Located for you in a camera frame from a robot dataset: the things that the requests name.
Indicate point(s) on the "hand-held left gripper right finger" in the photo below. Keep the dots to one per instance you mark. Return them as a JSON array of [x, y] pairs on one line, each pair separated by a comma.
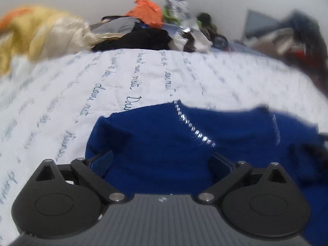
[[218, 164]]

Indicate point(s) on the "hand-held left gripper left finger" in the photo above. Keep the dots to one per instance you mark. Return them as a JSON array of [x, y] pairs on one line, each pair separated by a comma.
[[103, 162]]

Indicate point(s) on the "blue knit garment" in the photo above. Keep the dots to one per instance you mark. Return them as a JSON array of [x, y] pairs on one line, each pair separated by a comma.
[[164, 143]]

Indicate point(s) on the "dark clothes pile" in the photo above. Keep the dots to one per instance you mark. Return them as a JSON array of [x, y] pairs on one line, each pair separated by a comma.
[[294, 38]]

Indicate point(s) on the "white printed quilt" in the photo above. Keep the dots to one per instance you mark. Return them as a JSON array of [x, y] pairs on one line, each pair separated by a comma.
[[76, 94]]

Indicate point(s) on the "silver crumpled wrapping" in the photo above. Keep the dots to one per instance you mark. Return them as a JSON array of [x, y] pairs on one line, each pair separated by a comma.
[[191, 37]]

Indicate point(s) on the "grey cloth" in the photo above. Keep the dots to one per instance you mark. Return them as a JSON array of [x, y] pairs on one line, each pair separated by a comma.
[[115, 27]]

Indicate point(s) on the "green and dark item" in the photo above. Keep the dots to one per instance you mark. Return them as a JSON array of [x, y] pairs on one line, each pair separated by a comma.
[[207, 24]]

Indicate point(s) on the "grey flat board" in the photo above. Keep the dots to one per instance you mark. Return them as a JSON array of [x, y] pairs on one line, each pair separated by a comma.
[[258, 24]]

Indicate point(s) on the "yellow blanket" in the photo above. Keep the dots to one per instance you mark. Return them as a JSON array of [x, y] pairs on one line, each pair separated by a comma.
[[38, 30]]

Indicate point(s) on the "orange cloth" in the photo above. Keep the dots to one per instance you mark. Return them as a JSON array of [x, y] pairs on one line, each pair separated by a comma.
[[147, 11]]

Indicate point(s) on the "white floral cloth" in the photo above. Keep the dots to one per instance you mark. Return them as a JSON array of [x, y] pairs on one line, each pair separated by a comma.
[[176, 9]]

